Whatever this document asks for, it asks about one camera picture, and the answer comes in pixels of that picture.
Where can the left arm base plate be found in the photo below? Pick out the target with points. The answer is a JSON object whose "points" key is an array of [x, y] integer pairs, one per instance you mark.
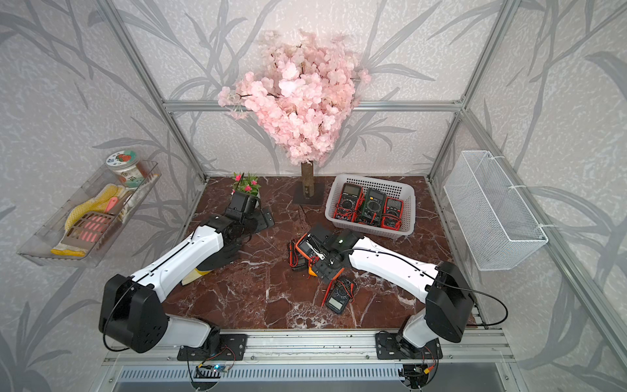
{"points": [[223, 347]]}

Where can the green circuit board left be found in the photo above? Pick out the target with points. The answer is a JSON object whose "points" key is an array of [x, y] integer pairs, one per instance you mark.
{"points": [[206, 371]]}

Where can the red ANENG DT9205A multimeter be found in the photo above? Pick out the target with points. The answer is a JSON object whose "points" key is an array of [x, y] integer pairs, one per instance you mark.
{"points": [[350, 201]]}

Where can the small black multimeter front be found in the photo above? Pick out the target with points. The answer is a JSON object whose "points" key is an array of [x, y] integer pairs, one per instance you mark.
{"points": [[340, 293]]}

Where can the white plastic perforated basket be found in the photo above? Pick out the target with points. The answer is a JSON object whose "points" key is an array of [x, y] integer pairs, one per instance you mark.
{"points": [[395, 190]]}

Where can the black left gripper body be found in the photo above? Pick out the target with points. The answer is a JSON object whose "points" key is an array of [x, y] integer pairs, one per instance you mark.
{"points": [[256, 223]]}

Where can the small potted pink flower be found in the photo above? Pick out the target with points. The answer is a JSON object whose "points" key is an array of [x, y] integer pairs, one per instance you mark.
{"points": [[248, 184]]}

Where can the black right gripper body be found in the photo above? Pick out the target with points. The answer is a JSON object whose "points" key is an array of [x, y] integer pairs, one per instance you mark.
{"points": [[322, 267]]}

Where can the white wire mesh wall basket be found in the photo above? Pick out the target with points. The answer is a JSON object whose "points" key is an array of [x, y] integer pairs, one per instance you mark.
{"points": [[498, 225]]}

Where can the large green multimeter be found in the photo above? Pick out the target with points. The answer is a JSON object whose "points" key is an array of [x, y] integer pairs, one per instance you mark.
{"points": [[372, 208]]}

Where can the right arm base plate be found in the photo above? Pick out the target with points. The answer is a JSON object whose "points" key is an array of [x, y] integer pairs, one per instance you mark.
{"points": [[392, 348]]}

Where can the pink cherry blossom tree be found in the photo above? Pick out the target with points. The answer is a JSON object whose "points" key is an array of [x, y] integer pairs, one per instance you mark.
{"points": [[302, 97]]}

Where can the aluminium front rail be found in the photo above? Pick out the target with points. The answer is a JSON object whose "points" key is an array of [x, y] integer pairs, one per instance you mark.
{"points": [[335, 346]]}

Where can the small black clamp multimeter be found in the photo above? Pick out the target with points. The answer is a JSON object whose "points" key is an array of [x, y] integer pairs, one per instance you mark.
{"points": [[295, 260]]}

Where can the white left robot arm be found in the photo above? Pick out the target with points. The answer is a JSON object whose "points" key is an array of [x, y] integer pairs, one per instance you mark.
{"points": [[132, 307]]}

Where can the clear acrylic wall shelf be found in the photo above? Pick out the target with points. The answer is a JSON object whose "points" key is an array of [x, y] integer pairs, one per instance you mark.
{"points": [[37, 248]]}

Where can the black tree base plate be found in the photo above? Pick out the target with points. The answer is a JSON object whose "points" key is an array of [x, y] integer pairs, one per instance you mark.
{"points": [[315, 199]]}

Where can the pink grid brush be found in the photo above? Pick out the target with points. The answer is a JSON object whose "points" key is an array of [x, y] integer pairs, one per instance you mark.
{"points": [[85, 234]]}

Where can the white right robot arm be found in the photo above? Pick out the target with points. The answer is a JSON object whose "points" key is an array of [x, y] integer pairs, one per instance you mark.
{"points": [[447, 298]]}

